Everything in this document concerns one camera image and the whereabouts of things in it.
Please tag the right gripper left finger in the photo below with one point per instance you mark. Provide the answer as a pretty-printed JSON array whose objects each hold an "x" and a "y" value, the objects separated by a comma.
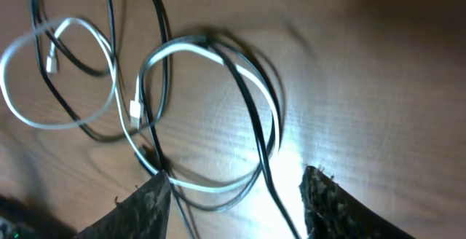
[{"x": 143, "y": 215}]

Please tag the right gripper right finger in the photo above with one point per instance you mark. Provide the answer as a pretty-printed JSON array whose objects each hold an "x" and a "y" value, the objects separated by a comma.
[{"x": 331, "y": 212}]

